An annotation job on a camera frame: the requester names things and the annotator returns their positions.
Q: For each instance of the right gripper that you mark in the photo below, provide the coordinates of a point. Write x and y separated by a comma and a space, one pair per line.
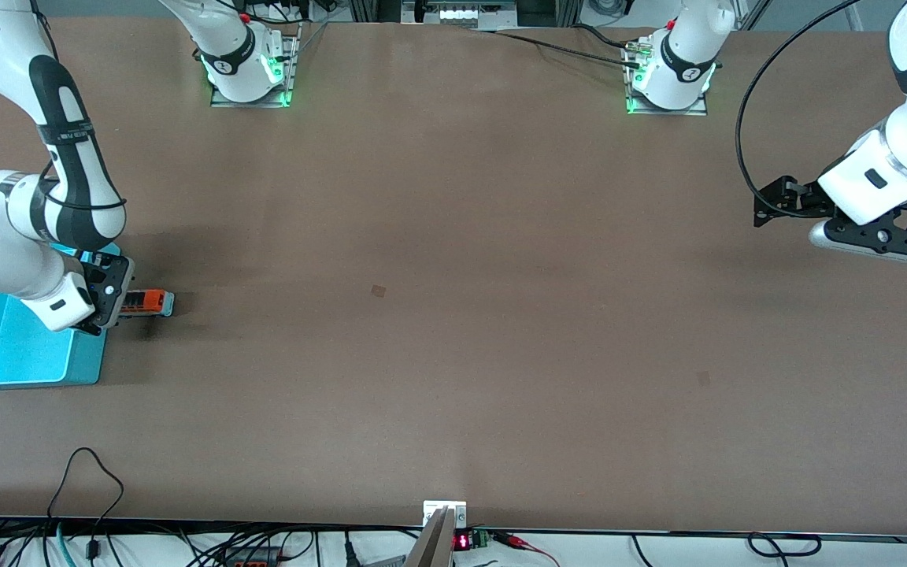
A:
99, 273

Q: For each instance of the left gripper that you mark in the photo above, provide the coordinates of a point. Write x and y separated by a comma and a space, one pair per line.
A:
806, 202

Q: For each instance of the orange toy bus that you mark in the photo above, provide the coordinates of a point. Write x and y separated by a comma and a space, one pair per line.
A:
150, 299

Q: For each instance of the blue plastic box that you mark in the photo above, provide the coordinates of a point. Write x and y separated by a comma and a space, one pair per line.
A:
20, 354

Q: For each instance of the black power strip red switches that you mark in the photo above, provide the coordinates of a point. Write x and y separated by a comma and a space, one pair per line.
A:
253, 561

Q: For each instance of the white lit device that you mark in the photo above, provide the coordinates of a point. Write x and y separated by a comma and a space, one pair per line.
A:
477, 13

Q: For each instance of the red clip lead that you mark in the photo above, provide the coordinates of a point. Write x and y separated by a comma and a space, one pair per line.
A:
512, 541

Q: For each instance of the white mounting plate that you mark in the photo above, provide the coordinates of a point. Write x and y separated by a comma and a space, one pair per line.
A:
457, 512

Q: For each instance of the red digit display module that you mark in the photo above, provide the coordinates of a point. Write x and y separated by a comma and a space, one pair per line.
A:
461, 542

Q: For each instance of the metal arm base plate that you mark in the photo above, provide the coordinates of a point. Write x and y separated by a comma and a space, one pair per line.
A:
697, 110
291, 75

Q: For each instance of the aluminium frame structure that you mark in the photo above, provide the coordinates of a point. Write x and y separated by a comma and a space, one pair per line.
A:
375, 9

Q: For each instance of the grey metal camera bar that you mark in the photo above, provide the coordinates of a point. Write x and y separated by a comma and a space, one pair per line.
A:
431, 543

